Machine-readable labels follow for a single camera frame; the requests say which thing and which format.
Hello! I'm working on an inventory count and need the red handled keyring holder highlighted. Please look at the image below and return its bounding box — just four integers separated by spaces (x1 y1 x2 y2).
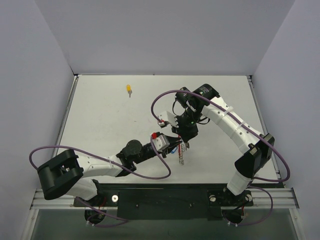
178 135 190 166

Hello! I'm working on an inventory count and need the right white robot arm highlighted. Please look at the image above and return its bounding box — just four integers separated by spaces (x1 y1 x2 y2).
170 83 275 205

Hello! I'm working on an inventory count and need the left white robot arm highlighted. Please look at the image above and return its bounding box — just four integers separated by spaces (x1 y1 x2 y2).
37 132 182 206

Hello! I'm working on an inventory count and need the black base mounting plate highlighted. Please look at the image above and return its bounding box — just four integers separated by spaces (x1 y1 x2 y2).
87 182 253 221

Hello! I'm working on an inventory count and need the yellow tagged key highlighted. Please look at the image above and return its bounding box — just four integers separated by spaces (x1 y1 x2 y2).
126 84 132 97

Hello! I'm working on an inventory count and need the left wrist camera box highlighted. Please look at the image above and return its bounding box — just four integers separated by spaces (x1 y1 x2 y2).
151 132 170 152

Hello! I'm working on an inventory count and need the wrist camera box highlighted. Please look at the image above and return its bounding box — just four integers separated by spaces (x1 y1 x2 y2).
151 132 170 152
157 111 179 128

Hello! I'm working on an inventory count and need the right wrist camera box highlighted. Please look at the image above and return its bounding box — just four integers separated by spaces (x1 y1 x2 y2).
157 111 179 128

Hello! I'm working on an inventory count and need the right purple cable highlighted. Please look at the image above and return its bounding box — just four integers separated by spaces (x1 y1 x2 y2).
151 90 291 227

